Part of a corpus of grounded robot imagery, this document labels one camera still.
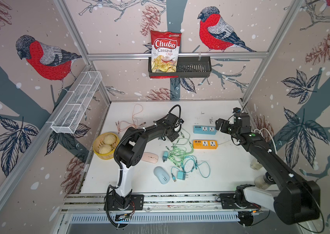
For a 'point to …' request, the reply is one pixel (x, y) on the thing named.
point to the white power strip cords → (263, 137)
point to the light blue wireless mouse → (161, 174)
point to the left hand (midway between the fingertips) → (174, 129)
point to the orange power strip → (205, 144)
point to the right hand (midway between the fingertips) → (222, 121)
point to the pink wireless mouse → (150, 157)
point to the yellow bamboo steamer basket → (99, 141)
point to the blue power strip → (204, 129)
